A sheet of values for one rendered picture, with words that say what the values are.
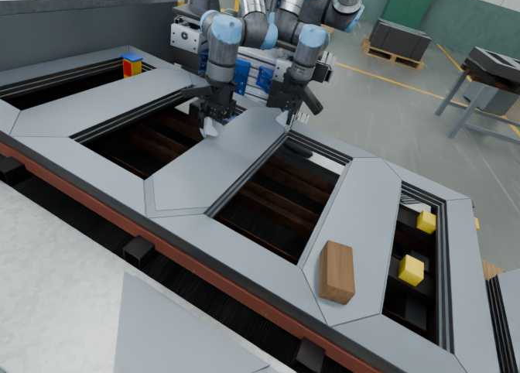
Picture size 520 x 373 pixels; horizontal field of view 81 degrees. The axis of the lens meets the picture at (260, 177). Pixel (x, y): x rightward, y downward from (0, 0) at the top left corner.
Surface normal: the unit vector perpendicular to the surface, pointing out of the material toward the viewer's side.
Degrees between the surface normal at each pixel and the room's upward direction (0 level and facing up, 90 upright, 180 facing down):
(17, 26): 90
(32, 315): 0
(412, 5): 90
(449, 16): 90
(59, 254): 0
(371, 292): 0
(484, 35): 90
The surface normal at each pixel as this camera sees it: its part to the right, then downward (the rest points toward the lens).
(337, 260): 0.23, -0.75
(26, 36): 0.87, 0.44
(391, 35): -0.23, 0.58
